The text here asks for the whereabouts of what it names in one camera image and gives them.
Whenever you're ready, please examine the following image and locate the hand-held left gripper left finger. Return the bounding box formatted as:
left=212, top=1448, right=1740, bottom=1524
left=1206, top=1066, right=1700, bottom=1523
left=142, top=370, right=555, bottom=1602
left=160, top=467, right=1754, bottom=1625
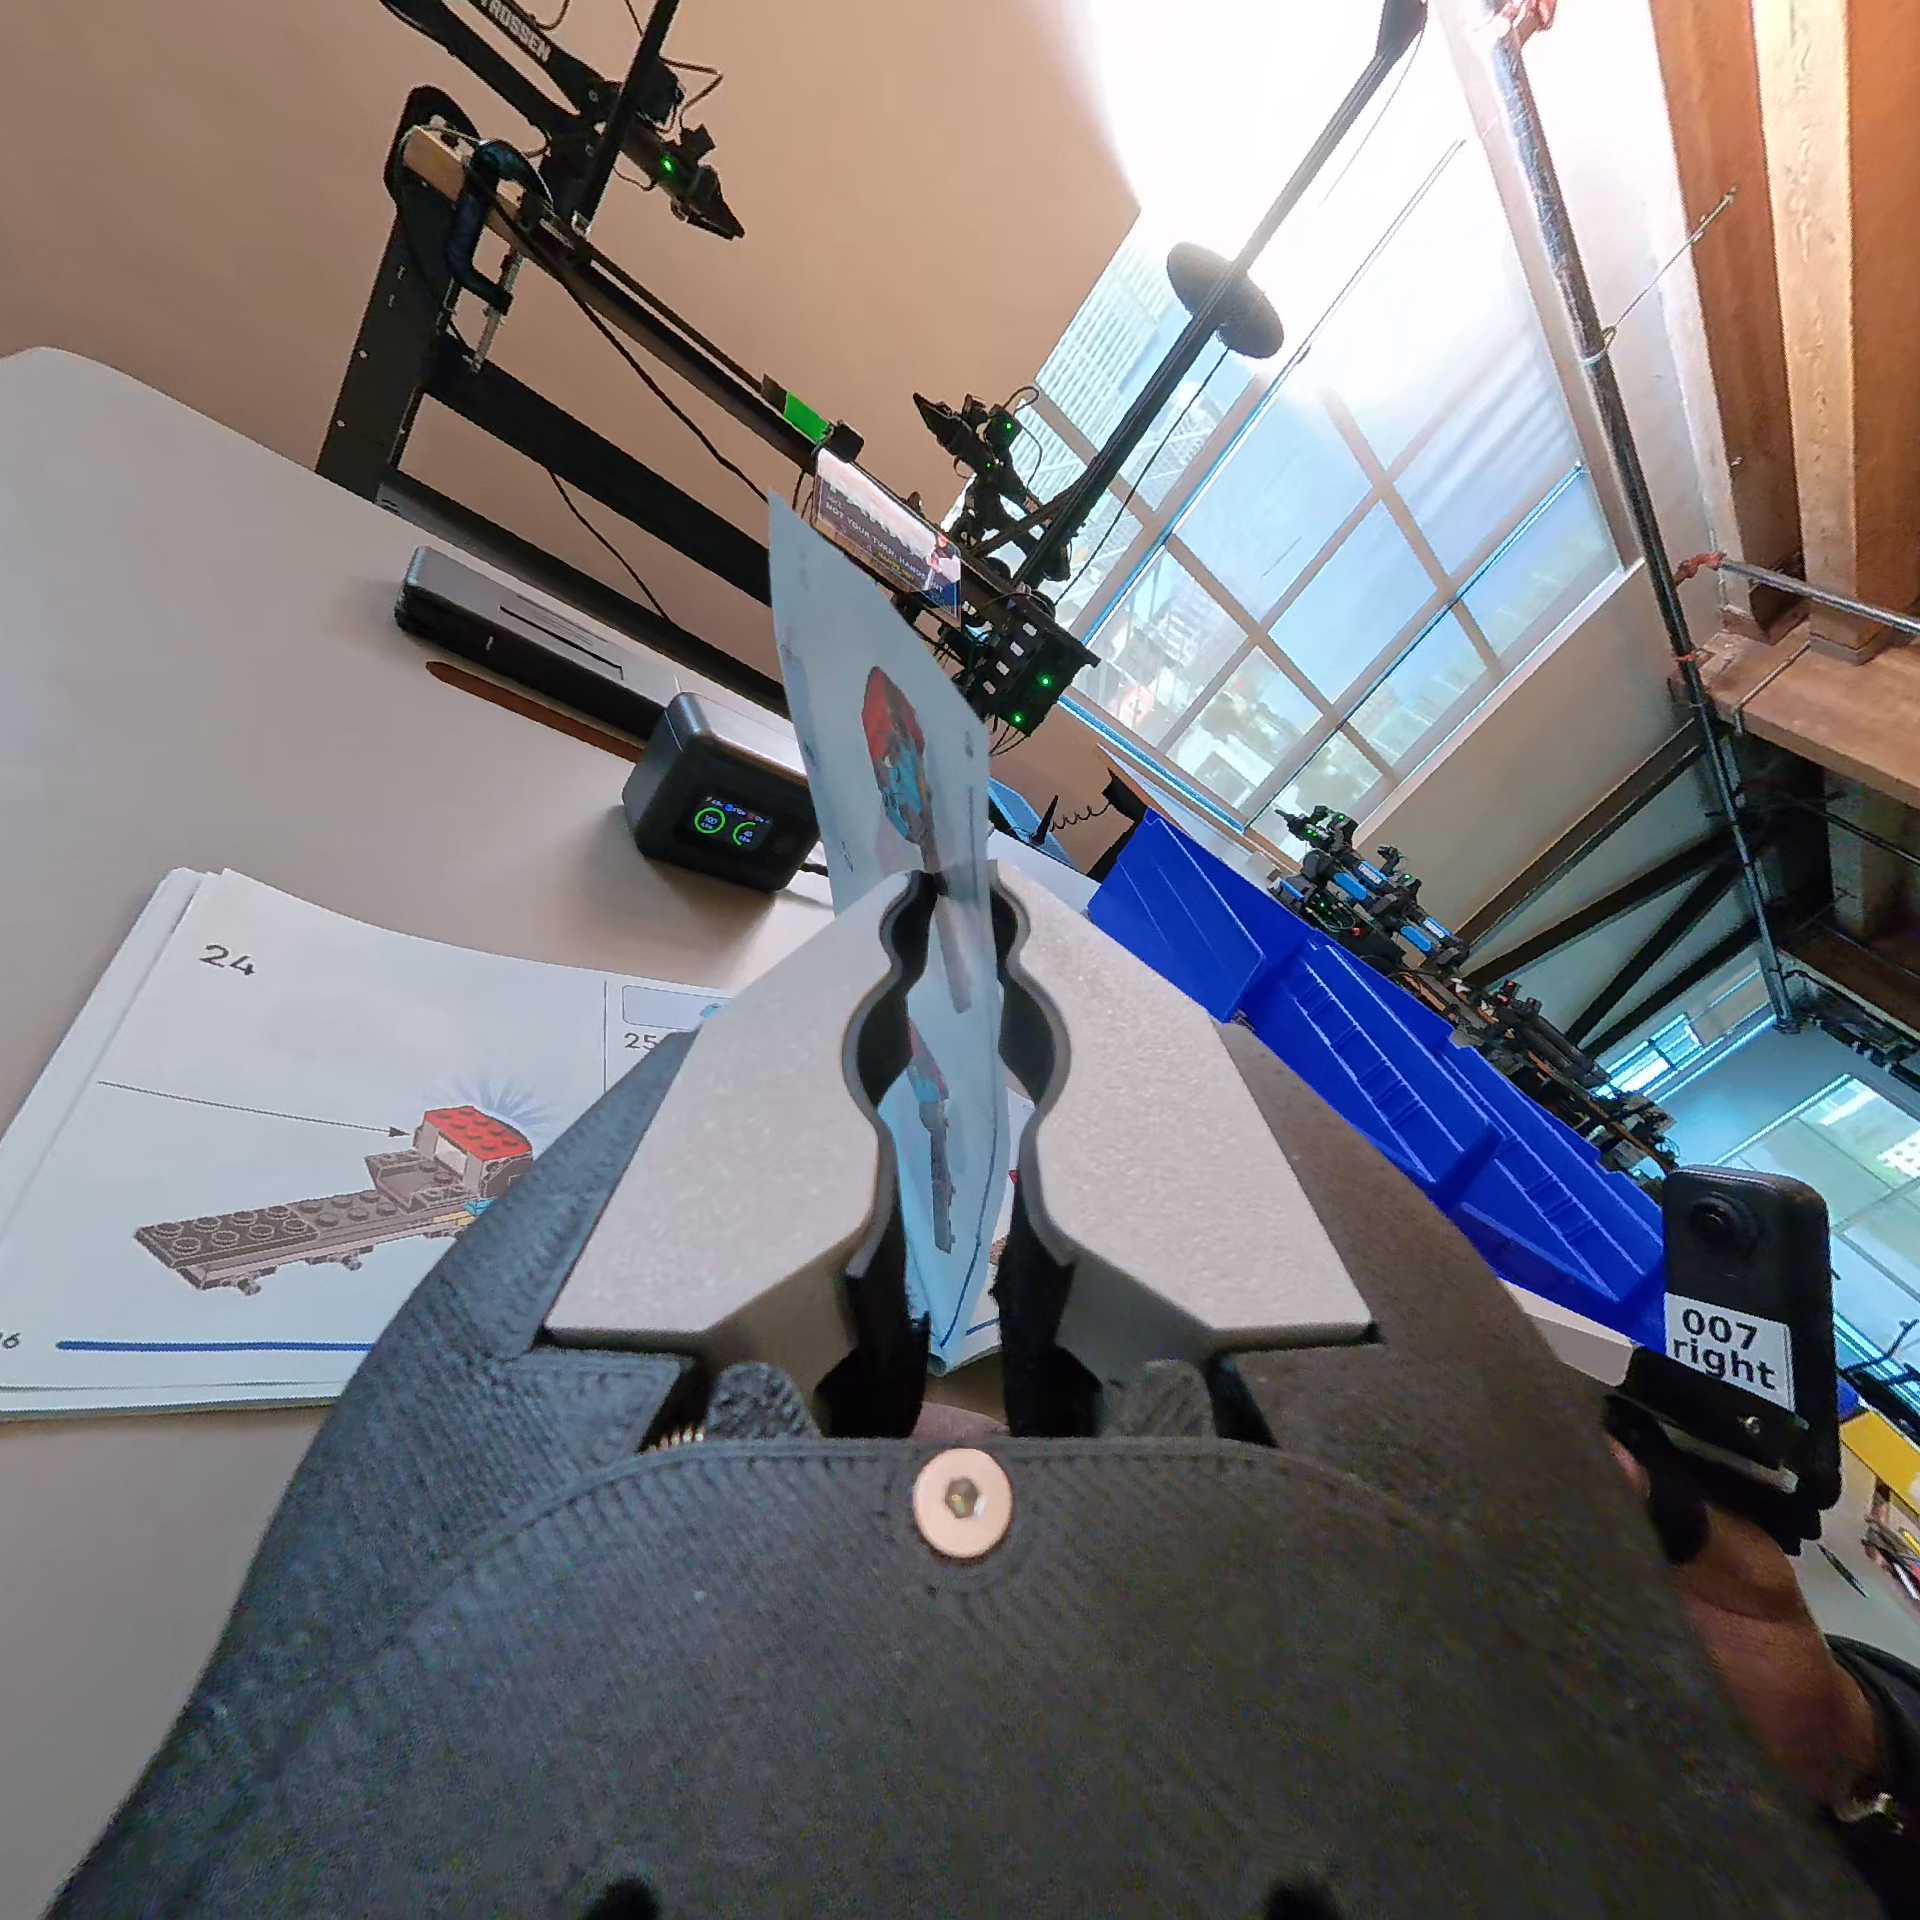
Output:
left=540, top=872, right=932, bottom=1419

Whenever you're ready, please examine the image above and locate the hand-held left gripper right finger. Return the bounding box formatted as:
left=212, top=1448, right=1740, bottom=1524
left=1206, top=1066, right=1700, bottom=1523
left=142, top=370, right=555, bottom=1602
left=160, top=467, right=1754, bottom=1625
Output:
left=982, top=872, right=1382, bottom=1433

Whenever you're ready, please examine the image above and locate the toy brick instruction booklet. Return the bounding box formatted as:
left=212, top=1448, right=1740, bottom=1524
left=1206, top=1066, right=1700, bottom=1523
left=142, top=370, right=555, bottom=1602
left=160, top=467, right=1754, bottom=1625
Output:
left=0, top=492, right=1052, bottom=1419

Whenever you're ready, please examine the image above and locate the grey desk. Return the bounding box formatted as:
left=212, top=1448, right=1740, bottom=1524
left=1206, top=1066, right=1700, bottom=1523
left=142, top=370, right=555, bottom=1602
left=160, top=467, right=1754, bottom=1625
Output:
left=0, top=347, right=1652, bottom=1920

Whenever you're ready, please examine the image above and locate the black power bank green display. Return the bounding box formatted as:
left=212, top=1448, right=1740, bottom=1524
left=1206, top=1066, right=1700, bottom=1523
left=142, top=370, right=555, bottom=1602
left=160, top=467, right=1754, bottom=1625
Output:
left=622, top=692, right=826, bottom=894

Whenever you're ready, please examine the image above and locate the black power adapter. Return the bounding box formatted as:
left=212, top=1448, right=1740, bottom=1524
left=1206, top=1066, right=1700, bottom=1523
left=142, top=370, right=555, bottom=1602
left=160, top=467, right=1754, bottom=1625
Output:
left=394, top=546, right=798, bottom=737

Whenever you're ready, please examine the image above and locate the large paned window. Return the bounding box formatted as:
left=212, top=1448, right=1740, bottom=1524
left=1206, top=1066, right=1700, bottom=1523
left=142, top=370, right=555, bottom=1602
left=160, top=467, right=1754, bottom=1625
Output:
left=1035, top=143, right=1629, bottom=842

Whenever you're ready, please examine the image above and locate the small display screen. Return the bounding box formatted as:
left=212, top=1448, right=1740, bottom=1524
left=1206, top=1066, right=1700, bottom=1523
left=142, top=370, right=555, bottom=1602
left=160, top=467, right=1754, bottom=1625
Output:
left=814, top=450, right=965, bottom=620

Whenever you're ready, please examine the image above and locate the black ceiling pipe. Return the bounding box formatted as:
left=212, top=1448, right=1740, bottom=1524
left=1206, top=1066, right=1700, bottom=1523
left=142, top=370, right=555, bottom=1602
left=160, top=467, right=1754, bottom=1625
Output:
left=1476, top=0, right=1801, bottom=1039

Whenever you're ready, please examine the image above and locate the black disc on pole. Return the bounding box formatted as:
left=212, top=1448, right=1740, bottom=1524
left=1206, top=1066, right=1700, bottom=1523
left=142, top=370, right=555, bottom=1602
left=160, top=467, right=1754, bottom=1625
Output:
left=1112, top=241, right=1288, bottom=497

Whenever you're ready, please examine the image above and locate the black metal rig frame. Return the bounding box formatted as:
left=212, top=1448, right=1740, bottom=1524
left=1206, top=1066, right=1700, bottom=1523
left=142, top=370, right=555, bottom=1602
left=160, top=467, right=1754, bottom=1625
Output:
left=316, top=82, right=841, bottom=601

